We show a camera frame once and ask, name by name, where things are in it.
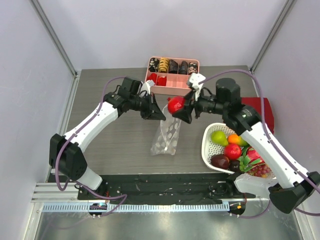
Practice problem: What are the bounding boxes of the yellow black patterned roll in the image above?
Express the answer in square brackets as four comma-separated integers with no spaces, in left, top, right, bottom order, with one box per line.
[158,57,170,73]

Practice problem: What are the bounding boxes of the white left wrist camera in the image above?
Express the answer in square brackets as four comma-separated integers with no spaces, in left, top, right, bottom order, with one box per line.
[139,80,155,98]

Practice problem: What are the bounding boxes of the purple grape bunch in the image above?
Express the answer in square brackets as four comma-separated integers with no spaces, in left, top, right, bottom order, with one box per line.
[247,164,271,178]

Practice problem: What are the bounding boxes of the white slotted cable duct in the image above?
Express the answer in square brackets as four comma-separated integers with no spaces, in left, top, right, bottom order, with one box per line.
[42,202,230,213]

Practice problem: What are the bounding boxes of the red item compartment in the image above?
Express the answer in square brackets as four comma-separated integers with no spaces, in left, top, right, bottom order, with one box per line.
[156,76,167,87]
[147,72,158,84]

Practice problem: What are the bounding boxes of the black pink floral roll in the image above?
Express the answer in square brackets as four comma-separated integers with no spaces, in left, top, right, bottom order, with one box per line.
[187,62,198,75]

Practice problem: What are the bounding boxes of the pink dragon fruit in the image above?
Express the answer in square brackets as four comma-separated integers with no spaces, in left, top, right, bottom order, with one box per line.
[237,146,265,172]

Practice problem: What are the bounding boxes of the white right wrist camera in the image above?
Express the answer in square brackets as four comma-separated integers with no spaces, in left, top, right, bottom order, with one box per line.
[187,73,206,101]

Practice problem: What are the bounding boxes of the dark purple plum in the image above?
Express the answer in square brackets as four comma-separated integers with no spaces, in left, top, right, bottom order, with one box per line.
[210,154,230,170]

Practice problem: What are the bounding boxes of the red apple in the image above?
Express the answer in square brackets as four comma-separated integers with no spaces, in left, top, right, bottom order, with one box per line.
[223,144,242,161]

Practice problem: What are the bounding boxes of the white perforated fruit basket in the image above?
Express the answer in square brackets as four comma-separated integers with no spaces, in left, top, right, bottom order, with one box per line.
[201,123,276,179]

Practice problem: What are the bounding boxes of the black dotted sock roll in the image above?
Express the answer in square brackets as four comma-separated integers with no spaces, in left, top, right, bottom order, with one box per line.
[178,60,188,75]

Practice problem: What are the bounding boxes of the red item left compartment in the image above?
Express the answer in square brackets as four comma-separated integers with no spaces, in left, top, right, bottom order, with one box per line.
[147,72,158,84]

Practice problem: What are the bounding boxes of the clear polka dot zip bag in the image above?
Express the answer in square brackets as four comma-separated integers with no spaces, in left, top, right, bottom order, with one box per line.
[150,105,182,156]

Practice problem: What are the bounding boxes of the dark brown sock roll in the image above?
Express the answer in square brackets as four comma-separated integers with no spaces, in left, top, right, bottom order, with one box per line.
[168,59,179,74]

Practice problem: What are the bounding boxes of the pink divided organizer box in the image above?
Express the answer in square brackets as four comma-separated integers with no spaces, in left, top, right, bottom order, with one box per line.
[145,56,200,96]

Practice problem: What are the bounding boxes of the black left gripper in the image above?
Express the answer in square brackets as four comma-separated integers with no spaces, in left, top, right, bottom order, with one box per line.
[129,91,166,121]

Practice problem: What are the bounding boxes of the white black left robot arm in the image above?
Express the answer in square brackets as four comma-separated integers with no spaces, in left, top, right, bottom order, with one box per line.
[49,77,166,200]

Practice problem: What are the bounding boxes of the orange green mango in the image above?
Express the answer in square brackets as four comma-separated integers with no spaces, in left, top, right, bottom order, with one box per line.
[227,134,249,147]

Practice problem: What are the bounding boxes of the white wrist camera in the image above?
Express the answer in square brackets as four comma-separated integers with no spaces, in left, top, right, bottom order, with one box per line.
[187,73,206,101]
[139,80,155,98]

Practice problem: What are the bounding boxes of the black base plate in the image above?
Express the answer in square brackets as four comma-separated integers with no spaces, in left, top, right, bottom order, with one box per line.
[77,172,256,206]

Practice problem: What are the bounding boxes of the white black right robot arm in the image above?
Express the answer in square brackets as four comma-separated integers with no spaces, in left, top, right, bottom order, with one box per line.
[167,78,320,214]

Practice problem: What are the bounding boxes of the green pear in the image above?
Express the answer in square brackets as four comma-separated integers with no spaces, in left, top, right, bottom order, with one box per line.
[210,131,229,147]

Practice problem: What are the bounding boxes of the folded red cloth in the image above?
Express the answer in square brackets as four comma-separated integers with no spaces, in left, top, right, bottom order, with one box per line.
[241,97,275,134]

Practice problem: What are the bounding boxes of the black floral sock roll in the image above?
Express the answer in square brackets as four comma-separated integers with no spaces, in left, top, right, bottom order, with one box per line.
[148,57,160,73]

